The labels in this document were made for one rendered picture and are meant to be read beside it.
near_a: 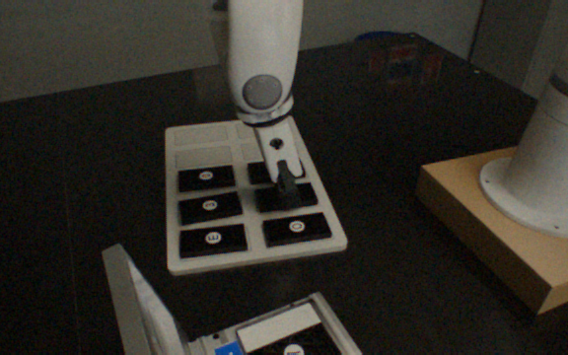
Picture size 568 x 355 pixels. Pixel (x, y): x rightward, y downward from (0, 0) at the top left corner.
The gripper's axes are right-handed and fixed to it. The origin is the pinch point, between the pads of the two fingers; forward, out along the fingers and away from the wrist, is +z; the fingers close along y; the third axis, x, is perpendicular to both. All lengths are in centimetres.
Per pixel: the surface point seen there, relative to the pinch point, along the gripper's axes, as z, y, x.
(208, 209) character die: -1.5, -1.1, 13.1
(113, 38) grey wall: 23, 170, 52
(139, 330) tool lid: -21.3, -35.7, 15.7
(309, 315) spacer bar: -0.4, -24.8, 2.7
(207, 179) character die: -1.3, 6.8, 12.5
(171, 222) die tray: -1.6, -1.6, 19.3
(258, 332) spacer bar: -1.6, -25.8, 9.1
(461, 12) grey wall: 81, 210, -151
